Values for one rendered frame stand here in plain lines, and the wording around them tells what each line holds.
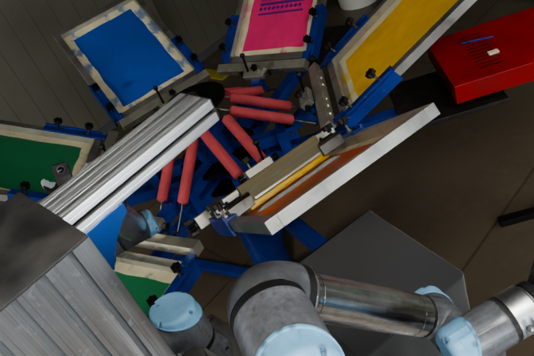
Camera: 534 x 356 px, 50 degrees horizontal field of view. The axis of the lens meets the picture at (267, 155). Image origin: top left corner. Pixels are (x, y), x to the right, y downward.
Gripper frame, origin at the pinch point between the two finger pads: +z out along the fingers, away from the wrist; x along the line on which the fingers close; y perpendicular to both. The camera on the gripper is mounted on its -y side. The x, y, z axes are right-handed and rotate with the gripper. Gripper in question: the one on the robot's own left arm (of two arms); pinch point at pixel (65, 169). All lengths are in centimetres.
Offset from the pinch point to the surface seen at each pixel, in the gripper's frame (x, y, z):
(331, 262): 71, 64, -19
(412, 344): 79, 74, -56
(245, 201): 50, 35, -3
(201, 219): 35, 48, 15
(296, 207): 53, 6, -54
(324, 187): 62, 5, -52
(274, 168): 65, 31, 3
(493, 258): 172, 146, 17
